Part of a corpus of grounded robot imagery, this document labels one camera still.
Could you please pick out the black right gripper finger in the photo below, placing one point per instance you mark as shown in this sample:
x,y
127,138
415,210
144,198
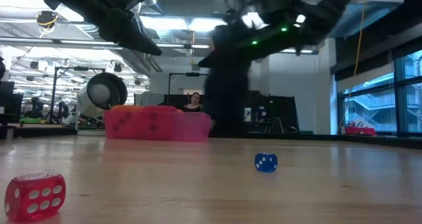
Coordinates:
x,y
224,60

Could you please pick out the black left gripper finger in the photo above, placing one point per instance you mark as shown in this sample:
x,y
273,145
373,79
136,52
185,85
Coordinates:
x,y
128,33

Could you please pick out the magenta foam die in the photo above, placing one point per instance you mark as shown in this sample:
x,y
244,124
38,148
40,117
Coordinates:
x,y
160,108

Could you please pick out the small blue die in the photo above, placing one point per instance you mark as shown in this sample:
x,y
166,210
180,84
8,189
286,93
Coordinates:
x,y
265,162

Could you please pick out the small red translucent die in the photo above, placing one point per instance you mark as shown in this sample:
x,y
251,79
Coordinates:
x,y
33,197

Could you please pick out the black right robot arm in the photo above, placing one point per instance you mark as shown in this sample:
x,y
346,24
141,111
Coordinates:
x,y
329,13

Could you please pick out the long ceiling light strip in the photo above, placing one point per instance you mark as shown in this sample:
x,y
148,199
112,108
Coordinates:
x,y
306,51

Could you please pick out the black background cabinets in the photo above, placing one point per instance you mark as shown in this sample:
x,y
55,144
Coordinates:
x,y
280,105

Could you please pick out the pink translucent plastic bin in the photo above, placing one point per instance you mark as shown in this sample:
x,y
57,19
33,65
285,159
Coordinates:
x,y
194,128

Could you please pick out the large glass window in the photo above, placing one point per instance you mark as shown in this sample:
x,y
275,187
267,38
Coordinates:
x,y
409,85

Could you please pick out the black background rig frame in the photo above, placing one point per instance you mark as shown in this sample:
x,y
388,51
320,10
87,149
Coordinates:
x,y
192,74

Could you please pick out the black aluminium table frame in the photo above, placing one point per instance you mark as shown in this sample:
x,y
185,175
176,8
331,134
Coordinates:
x,y
296,136

